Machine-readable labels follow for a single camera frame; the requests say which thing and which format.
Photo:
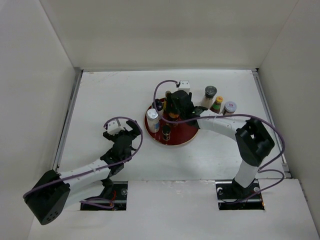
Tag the sauce bottle yellow cap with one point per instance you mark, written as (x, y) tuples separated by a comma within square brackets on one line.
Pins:
[(216, 106)]

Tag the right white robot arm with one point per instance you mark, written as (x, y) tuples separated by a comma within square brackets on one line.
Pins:
[(253, 140)]

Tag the left aluminium table rail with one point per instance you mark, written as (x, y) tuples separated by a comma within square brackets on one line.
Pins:
[(68, 116)]

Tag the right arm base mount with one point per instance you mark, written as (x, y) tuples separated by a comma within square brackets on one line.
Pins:
[(231, 197)]

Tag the white jar silver lid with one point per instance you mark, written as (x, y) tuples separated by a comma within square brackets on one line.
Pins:
[(153, 122)]

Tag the right aluminium table rail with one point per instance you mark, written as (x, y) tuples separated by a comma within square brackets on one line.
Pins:
[(279, 140)]

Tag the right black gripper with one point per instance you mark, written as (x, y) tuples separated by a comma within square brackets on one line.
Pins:
[(169, 101)]

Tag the aluminium table rail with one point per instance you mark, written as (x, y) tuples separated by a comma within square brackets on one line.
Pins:
[(68, 116), (279, 140)]

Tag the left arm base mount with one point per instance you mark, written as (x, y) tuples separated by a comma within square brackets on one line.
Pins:
[(109, 200)]

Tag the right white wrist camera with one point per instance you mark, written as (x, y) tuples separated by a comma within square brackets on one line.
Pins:
[(184, 85)]

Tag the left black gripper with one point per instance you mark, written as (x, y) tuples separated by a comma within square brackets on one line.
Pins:
[(136, 130)]

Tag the small black cap spice jar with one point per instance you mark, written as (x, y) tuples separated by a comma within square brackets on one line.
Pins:
[(166, 132)]

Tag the jar silver lid red label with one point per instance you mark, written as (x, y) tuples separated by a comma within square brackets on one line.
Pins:
[(229, 108)]

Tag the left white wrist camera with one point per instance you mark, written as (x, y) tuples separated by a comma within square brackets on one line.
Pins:
[(113, 127)]

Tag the grinder jar grey lid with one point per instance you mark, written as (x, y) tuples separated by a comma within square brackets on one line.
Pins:
[(208, 98)]

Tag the jar with red lid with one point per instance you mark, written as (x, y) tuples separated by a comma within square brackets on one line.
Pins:
[(173, 118)]

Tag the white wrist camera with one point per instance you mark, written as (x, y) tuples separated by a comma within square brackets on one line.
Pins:
[(184, 85), (113, 127)]

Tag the white jar black pump lid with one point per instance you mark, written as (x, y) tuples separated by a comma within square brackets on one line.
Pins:
[(159, 106)]

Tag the small yellow label bottle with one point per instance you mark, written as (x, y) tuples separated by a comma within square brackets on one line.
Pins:
[(167, 101)]

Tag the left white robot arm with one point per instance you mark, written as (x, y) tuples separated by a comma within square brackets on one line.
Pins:
[(55, 191)]

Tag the round red lacquer tray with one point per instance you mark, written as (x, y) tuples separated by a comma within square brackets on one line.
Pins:
[(179, 134)]

